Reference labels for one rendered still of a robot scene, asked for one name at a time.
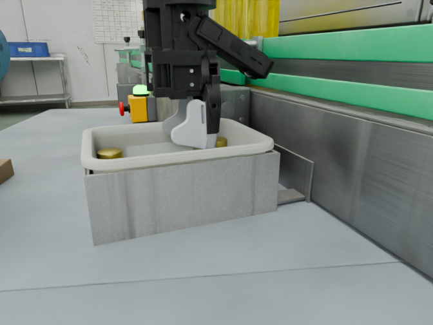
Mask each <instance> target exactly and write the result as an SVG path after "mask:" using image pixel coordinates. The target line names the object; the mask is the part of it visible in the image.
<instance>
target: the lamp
mask: <svg viewBox="0 0 433 325"><path fill-rule="evenodd" d="M133 96H134V97H146V96H149V92H147V86H144V85H137V86H134V88H133Z"/></svg>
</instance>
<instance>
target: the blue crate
mask: <svg viewBox="0 0 433 325"><path fill-rule="evenodd" d="M7 43H8V46H9V50H10V57H48V56H49V51H48V44H47V43H41V42H7Z"/></svg>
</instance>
